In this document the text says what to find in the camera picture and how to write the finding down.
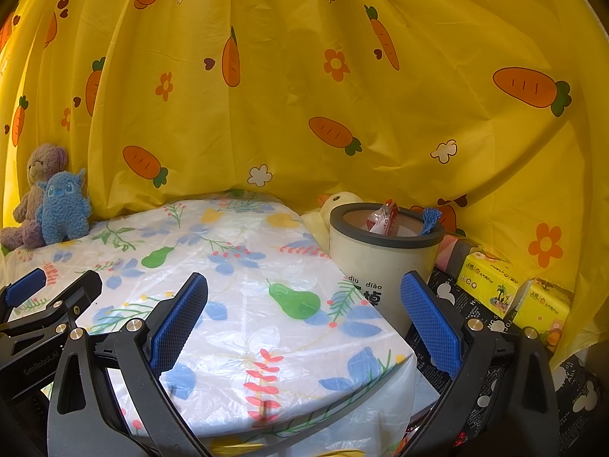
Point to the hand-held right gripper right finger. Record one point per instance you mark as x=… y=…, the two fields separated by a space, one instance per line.
x=430 y=323

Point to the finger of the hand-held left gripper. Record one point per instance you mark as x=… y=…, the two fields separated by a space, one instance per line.
x=81 y=290
x=24 y=288

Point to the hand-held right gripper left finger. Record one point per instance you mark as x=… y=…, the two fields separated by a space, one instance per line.
x=178 y=323

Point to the white bin with black rim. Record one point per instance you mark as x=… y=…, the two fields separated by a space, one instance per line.
x=376 y=266

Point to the blue foam net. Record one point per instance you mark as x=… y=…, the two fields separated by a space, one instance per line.
x=428 y=221

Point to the red and clear wrapper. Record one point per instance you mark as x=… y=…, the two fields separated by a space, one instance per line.
x=380 y=221

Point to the pink patterned box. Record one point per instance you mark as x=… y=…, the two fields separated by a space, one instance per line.
x=452 y=254

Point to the yellow tissue pack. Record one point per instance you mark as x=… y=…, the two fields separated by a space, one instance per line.
x=485 y=276
x=542 y=309

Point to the floral plastic tablecloth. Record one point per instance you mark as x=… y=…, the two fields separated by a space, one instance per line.
x=238 y=271

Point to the blue plush monster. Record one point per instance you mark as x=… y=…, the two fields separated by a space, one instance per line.
x=62 y=209

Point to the purple teddy bear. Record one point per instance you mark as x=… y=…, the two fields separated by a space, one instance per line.
x=38 y=166

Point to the yellow duck plush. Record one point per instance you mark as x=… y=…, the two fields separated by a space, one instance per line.
x=342 y=198

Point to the yellow carrot print curtain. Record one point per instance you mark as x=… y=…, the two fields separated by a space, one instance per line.
x=333 y=128

